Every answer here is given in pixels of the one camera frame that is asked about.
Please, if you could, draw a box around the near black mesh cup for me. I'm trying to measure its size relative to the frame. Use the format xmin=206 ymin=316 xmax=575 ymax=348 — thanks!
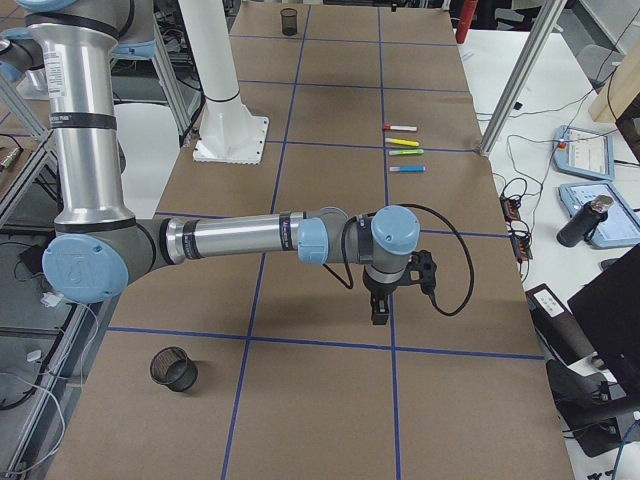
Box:
xmin=150 ymin=346 xmax=198 ymax=392

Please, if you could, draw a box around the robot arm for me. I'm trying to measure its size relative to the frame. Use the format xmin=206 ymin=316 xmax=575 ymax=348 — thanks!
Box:
xmin=23 ymin=1 xmax=420 ymax=325

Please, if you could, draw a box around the upper blue teach pendant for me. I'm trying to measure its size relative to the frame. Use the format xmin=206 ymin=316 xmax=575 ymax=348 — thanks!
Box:
xmin=553 ymin=125 xmax=615 ymax=181

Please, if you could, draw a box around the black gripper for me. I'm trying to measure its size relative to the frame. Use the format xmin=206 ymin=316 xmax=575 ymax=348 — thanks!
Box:
xmin=362 ymin=266 xmax=400 ymax=326

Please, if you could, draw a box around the lower blue teach pendant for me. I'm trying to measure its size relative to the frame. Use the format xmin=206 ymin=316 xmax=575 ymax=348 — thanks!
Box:
xmin=556 ymin=181 xmax=639 ymax=249

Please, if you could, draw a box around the yellow highlighter pen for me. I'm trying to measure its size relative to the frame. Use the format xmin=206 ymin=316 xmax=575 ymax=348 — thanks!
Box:
xmin=385 ymin=138 xmax=420 ymax=148

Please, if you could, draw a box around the orange circuit board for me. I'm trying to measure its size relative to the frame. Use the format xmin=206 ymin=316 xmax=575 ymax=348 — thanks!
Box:
xmin=500 ymin=196 xmax=521 ymax=222

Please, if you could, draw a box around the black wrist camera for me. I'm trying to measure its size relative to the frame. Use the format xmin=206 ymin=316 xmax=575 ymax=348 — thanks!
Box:
xmin=403 ymin=250 xmax=437 ymax=297

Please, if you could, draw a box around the black water bottle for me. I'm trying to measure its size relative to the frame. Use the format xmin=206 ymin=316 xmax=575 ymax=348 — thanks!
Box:
xmin=556 ymin=195 xmax=614 ymax=247

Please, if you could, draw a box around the brown paper table mat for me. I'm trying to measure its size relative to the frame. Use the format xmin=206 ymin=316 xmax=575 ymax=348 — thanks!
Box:
xmin=44 ymin=4 xmax=576 ymax=480

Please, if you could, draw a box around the red fire extinguisher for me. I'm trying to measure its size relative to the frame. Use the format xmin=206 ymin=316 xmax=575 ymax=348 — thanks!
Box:
xmin=455 ymin=0 xmax=478 ymax=45

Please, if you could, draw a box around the blue marker pen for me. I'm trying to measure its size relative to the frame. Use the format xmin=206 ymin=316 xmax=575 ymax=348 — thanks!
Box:
xmin=389 ymin=165 xmax=426 ymax=173

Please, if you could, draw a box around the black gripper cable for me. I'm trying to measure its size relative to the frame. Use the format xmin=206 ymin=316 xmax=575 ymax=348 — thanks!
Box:
xmin=322 ymin=202 xmax=474 ymax=317

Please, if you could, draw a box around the black mesh cup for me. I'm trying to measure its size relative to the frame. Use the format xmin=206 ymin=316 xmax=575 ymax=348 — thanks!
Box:
xmin=280 ymin=7 xmax=298 ymax=36
xmin=150 ymin=346 xmax=198 ymax=392

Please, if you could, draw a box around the far black mesh cup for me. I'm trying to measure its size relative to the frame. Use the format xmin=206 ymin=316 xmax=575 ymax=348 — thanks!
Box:
xmin=280 ymin=7 xmax=298 ymax=36

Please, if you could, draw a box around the grey aluminium frame post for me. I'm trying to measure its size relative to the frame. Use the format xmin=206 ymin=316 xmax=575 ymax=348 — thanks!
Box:
xmin=478 ymin=0 xmax=566 ymax=157

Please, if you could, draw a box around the white camera stand base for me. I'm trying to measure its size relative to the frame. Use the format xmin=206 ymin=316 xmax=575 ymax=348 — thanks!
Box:
xmin=193 ymin=98 xmax=269 ymax=165

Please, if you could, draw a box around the white camera stand column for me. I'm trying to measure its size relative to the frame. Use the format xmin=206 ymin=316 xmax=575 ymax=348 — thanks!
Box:
xmin=177 ymin=0 xmax=270 ymax=165

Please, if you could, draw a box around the green highlighter pen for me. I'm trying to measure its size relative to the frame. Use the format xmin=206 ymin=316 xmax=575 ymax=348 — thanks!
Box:
xmin=387 ymin=148 xmax=424 ymax=156

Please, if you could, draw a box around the black monitor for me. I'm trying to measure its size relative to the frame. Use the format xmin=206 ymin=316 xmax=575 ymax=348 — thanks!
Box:
xmin=569 ymin=246 xmax=639 ymax=393

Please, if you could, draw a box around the red and white marker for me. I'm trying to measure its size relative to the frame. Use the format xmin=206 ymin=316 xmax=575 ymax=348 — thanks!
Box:
xmin=382 ymin=124 xmax=419 ymax=133

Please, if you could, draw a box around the blue teach pendant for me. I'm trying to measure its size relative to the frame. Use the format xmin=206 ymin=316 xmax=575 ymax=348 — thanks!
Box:
xmin=556 ymin=181 xmax=639 ymax=249
xmin=553 ymin=125 xmax=615 ymax=181

